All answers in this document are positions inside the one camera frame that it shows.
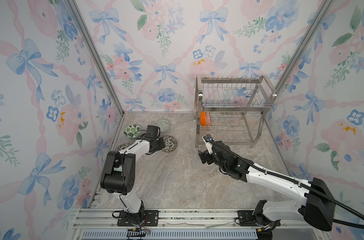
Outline pink purple bowl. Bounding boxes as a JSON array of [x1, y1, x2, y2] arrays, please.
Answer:
[[205, 112, 212, 126]]

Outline orange white bowl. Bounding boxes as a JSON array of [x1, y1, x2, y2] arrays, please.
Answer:
[[200, 111, 207, 126]]

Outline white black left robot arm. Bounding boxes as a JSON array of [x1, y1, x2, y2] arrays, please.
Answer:
[[100, 125, 165, 225]]

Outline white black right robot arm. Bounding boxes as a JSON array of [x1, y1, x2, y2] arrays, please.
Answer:
[[198, 141, 335, 232]]

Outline stainless steel dish rack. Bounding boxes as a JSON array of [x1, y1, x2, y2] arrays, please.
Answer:
[[194, 75, 277, 148]]

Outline dark patterned bowl centre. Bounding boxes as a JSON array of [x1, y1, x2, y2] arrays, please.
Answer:
[[162, 136, 178, 153]]

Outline green geometric pattern bowl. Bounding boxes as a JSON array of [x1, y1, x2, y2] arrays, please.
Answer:
[[155, 119, 172, 134]]

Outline green leaf pattern bowl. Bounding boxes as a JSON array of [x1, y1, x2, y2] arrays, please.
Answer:
[[124, 124, 142, 139]]

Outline dark speckled bowl left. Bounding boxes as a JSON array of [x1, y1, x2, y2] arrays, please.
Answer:
[[115, 144, 130, 152]]

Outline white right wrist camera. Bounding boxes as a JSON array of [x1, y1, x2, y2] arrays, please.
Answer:
[[202, 134, 215, 155]]

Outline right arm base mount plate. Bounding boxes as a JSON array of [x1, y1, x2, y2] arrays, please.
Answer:
[[237, 209, 281, 227]]

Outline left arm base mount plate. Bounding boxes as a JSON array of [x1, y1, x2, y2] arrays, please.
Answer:
[[117, 210, 160, 227]]

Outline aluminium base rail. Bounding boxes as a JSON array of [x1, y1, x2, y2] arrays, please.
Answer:
[[68, 209, 331, 240]]

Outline aluminium corner post right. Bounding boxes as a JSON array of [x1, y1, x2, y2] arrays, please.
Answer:
[[275, 0, 335, 94]]

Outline aluminium corner post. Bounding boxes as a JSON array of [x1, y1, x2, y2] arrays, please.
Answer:
[[275, 0, 335, 94], [64, 0, 124, 117]]

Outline aluminium corner post left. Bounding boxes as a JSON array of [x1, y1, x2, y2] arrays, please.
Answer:
[[64, 0, 124, 117]]

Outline black corrugated cable conduit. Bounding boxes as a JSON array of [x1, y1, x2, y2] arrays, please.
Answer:
[[210, 139, 364, 230]]

